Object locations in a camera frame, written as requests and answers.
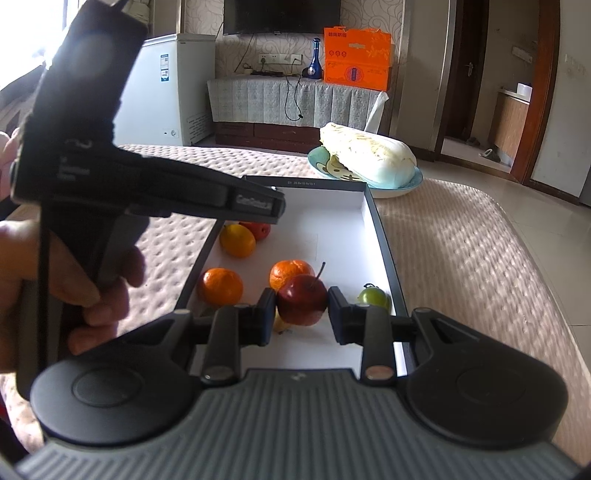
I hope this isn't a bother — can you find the dark wooden door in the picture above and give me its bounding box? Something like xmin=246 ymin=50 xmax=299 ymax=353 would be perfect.
xmin=443 ymin=0 xmax=490 ymax=140

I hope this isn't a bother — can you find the white chest freezer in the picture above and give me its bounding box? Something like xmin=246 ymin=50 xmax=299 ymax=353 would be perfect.
xmin=113 ymin=33 xmax=217 ymax=147

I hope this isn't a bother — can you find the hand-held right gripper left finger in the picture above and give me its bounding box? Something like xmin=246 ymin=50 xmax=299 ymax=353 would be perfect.
xmin=131 ymin=287 xmax=278 ymax=386

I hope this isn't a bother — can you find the napa cabbage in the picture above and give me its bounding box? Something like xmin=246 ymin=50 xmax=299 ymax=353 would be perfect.
xmin=320 ymin=122 xmax=418 ymax=189

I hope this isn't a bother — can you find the dark red apple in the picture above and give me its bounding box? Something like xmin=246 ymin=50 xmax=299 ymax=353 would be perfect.
xmin=276 ymin=263 xmax=328 ymax=326

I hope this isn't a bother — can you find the small red apple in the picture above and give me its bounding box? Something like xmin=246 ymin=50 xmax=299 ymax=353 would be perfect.
xmin=239 ymin=222 xmax=272 ymax=241

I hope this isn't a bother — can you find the tangerine with stem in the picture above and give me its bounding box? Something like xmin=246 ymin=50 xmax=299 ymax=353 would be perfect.
xmin=270 ymin=259 xmax=317 ymax=292

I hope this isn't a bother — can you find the beige quilted bedspread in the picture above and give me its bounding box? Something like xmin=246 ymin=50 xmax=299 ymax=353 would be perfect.
xmin=0 ymin=143 xmax=573 ymax=462

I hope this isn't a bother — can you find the orange gift box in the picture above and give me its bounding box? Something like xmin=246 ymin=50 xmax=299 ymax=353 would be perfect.
xmin=322 ymin=27 xmax=393 ymax=92

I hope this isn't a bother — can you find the white box with black edge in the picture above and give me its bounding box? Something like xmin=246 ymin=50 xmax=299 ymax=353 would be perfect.
xmin=185 ymin=174 xmax=419 ymax=374

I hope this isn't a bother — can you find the white wall socket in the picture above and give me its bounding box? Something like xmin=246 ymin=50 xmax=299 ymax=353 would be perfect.
xmin=258 ymin=52 xmax=302 ymax=66

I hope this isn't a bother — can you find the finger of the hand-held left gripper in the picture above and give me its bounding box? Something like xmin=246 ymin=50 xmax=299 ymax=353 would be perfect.
xmin=117 ymin=148 xmax=287 ymax=205

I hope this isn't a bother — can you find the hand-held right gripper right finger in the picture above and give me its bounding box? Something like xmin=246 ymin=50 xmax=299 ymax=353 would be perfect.
xmin=327 ymin=286 xmax=462 ymax=384

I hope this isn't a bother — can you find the black flat television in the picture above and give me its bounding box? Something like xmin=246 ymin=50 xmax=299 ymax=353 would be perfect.
xmin=223 ymin=0 xmax=342 ymax=36

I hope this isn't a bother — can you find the blue glass bottle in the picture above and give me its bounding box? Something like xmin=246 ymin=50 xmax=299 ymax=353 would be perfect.
xmin=303 ymin=38 xmax=324 ymax=80

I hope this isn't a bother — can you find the light blue plate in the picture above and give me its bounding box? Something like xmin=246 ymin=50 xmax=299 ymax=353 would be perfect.
xmin=308 ymin=145 xmax=424 ymax=199

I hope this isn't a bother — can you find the brown wooden door frame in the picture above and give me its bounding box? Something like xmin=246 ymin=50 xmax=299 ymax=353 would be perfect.
xmin=509 ymin=0 xmax=562 ymax=186

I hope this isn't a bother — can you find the black power cable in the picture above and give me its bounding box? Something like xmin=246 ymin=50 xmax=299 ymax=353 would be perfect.
xmin=283 ymin=76 xmax=304 ymax=120

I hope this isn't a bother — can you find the pair of slippers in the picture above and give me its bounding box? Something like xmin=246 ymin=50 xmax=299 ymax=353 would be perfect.
xmin=465 ymin=136 xmax=502 ymax=163

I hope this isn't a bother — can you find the dark wooden television cabinet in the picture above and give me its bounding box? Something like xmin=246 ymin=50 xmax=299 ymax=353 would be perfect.
xmin=215 ymin=121 xmax=324 ymax=151

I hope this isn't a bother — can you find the person's left hand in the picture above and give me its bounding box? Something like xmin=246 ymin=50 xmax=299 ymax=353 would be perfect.
xmin=0 ymin=219 xmax=145 ymax=372

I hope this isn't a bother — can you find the orange tangerine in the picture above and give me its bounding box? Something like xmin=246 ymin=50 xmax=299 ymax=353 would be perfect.
xmin=198 ymin=268 xmax=245 ymax=306

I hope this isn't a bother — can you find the light wooden cabinet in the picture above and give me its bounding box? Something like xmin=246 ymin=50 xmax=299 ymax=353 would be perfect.
xmin=488 ymin=90 xmax=530 ymax=163

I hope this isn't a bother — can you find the yellow orange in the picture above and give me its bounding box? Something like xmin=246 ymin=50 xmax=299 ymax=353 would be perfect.
xmin=219 ymin=223 xmax=256 ymax=258

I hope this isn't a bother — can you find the lace table cloth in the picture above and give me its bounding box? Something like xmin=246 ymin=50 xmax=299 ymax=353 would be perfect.
xmin=207 ymin=78 xmax=390 ymax=133

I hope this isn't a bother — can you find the green plum with stem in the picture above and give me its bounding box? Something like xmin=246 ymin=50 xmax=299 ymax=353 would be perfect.
xmin=356 ymin=283 xmax=393 ymax=310

